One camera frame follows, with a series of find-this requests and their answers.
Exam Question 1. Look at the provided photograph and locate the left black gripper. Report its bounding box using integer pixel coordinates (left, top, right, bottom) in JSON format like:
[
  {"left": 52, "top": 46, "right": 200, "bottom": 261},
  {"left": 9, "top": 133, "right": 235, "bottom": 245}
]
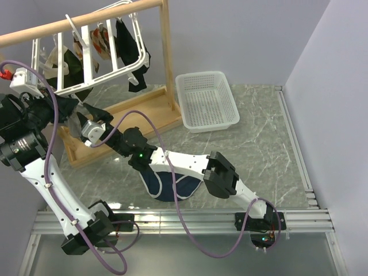
[{"left": 20, "top": 87, "right": 79, "bottom": 131}]

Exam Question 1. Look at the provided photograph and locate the white plastic clip hanger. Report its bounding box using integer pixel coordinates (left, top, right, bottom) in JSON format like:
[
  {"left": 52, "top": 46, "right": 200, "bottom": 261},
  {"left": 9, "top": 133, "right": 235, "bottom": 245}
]
[{"left": 31, "top": 12, "right": 151, "bottom": 98}]

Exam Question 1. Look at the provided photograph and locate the navy blue white-trimmed underwear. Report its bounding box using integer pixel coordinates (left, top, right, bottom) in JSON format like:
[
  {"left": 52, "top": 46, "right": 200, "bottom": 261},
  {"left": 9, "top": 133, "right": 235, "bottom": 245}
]
[{"left": 139, "top": 171, "right": 201, "bottom": 202}]

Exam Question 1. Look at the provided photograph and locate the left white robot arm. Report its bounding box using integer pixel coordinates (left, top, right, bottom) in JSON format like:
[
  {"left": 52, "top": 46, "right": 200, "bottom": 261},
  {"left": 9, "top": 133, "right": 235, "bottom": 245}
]
[{"left": 1, "top": 94, "right": 134, "bottom": 255}]

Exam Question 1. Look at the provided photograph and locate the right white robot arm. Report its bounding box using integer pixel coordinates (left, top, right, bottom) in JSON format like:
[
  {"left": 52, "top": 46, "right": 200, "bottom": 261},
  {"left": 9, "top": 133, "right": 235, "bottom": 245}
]
[{"left": 77, "top": 104, "right": 286, "bottom": 233}]

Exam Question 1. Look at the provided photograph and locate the grey hanging underwear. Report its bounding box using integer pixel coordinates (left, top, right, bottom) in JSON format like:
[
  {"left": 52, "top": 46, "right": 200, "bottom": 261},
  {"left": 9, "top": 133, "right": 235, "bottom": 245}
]
[{"left": 64, "top": 111, "right": 82, "bottom": 139}]

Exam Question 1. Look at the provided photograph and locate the olive green hanging underwear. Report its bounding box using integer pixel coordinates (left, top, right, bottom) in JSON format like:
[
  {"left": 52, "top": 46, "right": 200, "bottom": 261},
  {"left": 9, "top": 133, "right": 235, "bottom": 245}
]
[{"left": 43, "top": 46, "right": 84, "bottom": 89}]

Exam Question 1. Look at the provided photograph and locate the black hanging underwear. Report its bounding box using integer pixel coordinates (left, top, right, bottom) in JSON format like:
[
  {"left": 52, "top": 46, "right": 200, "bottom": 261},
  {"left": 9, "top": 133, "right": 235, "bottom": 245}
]
[{"left": 116, "top": 21, "right": 148, "bottom": 93}]

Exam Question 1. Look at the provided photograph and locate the wooden clothes rack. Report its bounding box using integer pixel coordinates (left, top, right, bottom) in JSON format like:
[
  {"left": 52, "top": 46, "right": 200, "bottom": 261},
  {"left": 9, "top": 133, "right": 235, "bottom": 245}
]
[{"left": 0, "top": 0, "right": 185, "bottom": 170}]

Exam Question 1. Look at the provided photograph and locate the striped hanging sock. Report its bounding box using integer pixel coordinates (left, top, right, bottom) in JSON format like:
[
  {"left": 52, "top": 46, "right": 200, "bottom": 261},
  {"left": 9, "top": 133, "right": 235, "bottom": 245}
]
[{"left": 72, "top": 31, "right": 99, "bottom": 73}]

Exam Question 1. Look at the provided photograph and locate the orange patterned hanging sock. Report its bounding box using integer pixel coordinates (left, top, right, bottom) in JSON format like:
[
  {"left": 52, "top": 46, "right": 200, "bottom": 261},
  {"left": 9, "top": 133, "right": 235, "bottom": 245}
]
[{"left": 90, "top": 24, "right": 111, "bottom": 60}]

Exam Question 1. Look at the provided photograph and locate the white plastic basket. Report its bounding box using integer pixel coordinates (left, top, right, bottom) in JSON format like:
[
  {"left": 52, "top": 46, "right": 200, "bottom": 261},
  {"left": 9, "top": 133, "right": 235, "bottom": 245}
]
[{"left": 175, "top": 71, "right": 240, "bottom": 133}]

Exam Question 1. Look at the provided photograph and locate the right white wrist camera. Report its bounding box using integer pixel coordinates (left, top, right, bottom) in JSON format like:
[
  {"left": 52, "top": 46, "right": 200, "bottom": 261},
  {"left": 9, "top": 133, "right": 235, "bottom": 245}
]
[{"left": 81, "top": 120, "right": 106, "bottom": 147}]

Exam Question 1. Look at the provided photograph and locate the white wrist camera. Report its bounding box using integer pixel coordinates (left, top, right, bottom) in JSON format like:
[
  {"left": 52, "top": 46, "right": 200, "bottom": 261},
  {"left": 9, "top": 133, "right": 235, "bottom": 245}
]
[
  {"left": 1, "top": 67, "right": 43, "bottom": 97},
  {"left": 81, "top": 120, "right": 106, "bottom": 147}
]

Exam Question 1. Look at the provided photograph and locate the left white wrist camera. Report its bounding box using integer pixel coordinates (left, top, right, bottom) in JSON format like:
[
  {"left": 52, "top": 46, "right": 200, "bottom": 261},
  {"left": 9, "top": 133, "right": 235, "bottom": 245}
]
[{"left": 1, "top": 67, "right": 43, "bottom": 97}]

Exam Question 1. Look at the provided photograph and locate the right aluminium side rail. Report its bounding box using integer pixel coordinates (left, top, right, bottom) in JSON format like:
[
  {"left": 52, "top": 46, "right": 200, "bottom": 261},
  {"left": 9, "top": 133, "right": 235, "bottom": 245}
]
[{"left": 275, "top": 86, "right": 320, "bottom": 209}]

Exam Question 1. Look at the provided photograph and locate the aluminium mounting rail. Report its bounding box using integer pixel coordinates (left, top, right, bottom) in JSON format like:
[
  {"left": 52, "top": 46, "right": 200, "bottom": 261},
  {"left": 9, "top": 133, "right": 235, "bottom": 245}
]
[{"left": 31, "top": 209, "right": 334, "bottom": 235}]

